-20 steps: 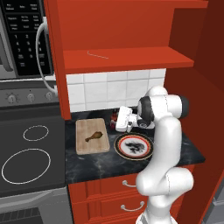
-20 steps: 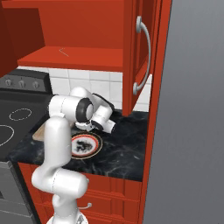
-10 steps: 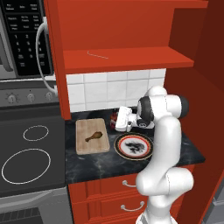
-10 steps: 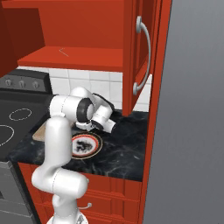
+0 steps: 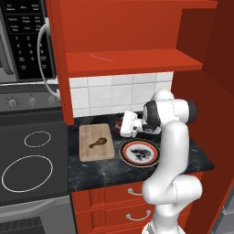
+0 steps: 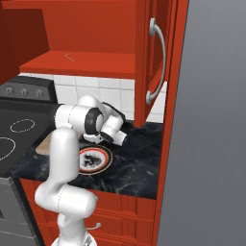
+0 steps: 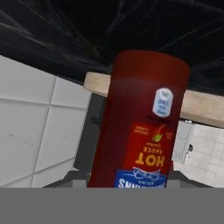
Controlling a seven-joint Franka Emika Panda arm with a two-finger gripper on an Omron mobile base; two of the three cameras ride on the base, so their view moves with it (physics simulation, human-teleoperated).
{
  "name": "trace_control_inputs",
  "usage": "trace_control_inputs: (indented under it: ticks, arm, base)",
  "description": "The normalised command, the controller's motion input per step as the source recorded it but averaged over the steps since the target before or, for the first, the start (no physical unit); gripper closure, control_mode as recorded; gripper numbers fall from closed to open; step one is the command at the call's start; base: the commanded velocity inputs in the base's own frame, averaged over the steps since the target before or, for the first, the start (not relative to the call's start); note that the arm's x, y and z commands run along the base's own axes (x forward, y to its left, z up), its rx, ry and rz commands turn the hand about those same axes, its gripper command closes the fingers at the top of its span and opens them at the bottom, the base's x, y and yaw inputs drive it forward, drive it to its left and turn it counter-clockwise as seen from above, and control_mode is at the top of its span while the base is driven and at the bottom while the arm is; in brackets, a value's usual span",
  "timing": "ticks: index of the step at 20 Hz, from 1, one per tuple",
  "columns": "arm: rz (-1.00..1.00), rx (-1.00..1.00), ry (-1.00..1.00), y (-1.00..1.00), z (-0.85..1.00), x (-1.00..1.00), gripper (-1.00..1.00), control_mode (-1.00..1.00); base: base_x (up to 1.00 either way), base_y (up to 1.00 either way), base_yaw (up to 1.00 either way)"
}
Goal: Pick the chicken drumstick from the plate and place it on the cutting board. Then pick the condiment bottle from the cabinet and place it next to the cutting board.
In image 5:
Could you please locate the white microwave handle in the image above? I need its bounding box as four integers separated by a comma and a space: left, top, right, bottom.
37, 17, 61, 101

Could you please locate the red drawer front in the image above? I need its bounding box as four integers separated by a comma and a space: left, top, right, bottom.
73, 201, 194, 234
71, 172, 205, 212

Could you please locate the red cabinet door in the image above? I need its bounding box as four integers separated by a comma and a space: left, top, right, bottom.
171, 0, 234, 234

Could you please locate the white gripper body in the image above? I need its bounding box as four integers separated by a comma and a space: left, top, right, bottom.
119, 111, 139, 138

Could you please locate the grey oven door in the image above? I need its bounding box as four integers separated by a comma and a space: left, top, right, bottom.
0, 195, 77, 234

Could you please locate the wooden cutting board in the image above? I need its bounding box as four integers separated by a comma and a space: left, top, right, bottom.
79, 122, 116, 163

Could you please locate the red cabinet shelf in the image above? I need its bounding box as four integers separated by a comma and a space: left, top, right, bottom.
65, 48, 204, 79

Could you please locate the black microwave oven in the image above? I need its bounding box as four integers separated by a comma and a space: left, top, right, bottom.
0, 0, 59, 85

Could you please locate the black hob stove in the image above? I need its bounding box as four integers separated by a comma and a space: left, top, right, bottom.
0, 83, 70, 234

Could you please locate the brown chicken drumstick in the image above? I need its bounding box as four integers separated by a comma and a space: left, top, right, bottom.
88, 137, 109, 150

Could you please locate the red wall cabinet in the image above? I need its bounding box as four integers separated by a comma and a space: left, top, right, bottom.
45, 0, 219, 127

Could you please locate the red condiment bottle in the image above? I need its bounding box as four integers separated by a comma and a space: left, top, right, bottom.
113, 117, 124, 137

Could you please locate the silver drawer handle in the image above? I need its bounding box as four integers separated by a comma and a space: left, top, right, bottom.
126, 187, 144, 197
125, 209, 153, 222

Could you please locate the white plate with dark rim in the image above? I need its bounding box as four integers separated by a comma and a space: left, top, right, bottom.
118, 138, 162, 168

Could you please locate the grey stove knob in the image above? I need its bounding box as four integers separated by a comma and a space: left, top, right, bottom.
46, 95, 58, 106
6, 97, 19, 109
27, 96, 38, 108

